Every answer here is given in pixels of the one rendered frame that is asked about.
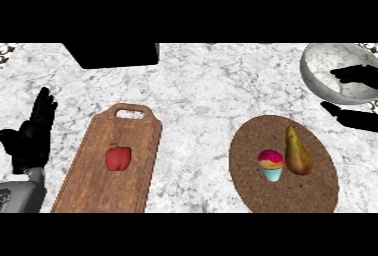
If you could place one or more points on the brown wooden cutting board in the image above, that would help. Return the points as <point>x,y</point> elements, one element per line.
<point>110,162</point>

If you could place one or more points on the brown woven oval placemat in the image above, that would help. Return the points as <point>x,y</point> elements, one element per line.
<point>284,166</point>

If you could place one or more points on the pink frosted cupcake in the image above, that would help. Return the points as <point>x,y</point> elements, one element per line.
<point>273,165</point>

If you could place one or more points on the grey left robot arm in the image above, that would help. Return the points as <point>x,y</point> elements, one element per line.
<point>20,195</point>

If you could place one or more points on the red bell pepper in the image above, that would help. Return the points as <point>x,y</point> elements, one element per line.
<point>119,158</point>

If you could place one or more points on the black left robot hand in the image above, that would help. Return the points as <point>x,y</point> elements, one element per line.
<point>30,140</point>

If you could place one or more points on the yellow-brown pear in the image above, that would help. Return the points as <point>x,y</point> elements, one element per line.
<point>298,156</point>

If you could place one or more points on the white marbled bowl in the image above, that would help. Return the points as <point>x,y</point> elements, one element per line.
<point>329,76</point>

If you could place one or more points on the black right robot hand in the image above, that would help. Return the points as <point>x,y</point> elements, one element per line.
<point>358,116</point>

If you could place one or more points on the black box appliance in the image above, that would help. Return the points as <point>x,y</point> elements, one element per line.
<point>115,55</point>

